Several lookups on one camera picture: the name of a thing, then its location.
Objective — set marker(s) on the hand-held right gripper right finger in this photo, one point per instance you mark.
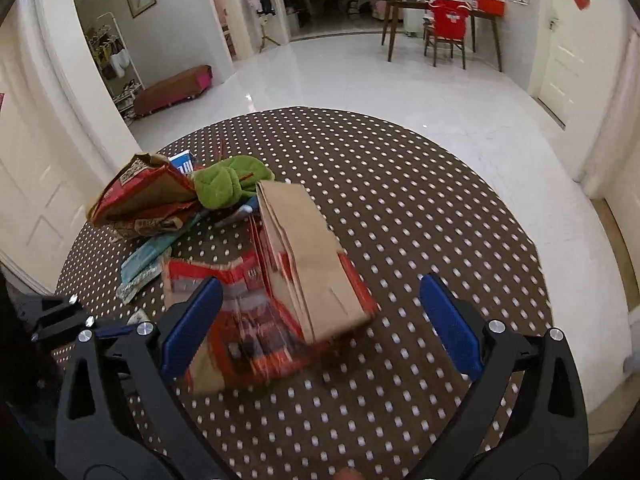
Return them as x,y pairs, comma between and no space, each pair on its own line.
452,330

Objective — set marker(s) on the wooden coat stand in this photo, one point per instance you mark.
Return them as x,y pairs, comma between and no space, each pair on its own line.
267,32

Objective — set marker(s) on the white clothes rack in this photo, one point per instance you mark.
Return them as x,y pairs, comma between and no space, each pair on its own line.
112,60

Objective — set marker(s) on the blue white wrapper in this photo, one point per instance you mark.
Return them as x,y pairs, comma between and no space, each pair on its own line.
240,212

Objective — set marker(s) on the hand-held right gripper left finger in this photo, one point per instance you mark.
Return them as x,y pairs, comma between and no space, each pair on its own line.
192,330

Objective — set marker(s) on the brown polka dot tablecloth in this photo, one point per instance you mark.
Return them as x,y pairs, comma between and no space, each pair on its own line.
400,210

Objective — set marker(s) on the dark wooden dining table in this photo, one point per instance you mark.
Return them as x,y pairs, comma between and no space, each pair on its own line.
410,4

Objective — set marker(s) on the teal packet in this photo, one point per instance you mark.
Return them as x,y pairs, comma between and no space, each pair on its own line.
145,260

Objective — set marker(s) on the person's right hand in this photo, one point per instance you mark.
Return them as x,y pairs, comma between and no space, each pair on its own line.
346,474

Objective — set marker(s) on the blue white box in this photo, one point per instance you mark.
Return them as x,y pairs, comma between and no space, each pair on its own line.
181,164

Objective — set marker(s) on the red chair cover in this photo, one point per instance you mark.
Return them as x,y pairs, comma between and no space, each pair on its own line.
450,17

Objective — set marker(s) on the white panel door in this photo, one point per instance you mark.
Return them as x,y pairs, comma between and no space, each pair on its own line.
45,210

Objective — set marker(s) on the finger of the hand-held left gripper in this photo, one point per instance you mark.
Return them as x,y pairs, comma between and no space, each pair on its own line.
117,330

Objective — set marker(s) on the green plush toy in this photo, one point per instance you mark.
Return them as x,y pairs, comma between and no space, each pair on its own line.
220,182

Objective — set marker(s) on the brown red paper bag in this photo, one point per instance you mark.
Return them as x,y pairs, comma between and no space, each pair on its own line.
310,270

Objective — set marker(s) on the wooden chair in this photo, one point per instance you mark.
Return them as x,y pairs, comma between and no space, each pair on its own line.
445,45

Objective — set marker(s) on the pink curtain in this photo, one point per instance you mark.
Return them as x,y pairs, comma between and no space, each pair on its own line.
622,110

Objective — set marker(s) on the white sideboard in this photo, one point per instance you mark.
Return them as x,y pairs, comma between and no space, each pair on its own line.
415,22

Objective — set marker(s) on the red brown bench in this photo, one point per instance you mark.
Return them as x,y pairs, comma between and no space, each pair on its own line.
170,90

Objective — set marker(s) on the torn red brown carton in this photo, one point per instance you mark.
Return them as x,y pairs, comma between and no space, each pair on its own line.
145,195

